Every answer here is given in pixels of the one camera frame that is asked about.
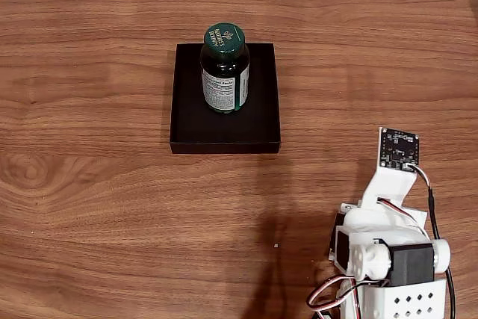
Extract green-capped dark pill bottle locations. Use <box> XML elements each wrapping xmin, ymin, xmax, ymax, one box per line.
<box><xmin>200</xmin><ymin>22</ymin><xmax>250</xmax><ymax>115</ymax></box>

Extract red white black servo cable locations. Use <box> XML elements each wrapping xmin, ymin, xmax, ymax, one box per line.
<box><xmin>376</xmin><ymin>196</ymin><xmax>430</xmax><ymax>240</ymax></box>
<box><xmin>305</xmin><ymin>273</ymin><xmax>360</xmax><ymax>313</ymax></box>

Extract black camera cable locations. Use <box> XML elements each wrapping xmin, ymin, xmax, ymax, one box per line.
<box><xmin>409</xmin><ymin>163</ymin><xmax>457</xmax><ymax>319</ymax></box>

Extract gripper camera circuit board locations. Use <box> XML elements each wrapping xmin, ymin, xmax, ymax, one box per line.
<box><xmin>379</xmin><ymin>127</ymin><xmax>421</xmax><ymax>173</ymax></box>

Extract black open box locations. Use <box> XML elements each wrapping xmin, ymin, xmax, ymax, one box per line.
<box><xmin>170</xmin><ymin>42</ymin><xmax>282</xmax><ymax>155</ymax></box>

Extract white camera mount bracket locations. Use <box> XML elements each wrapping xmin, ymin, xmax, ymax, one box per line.
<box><xmin>358</xmin><ymin>164</ymin><xmax>420</xmax><ymax>210</ymax></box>

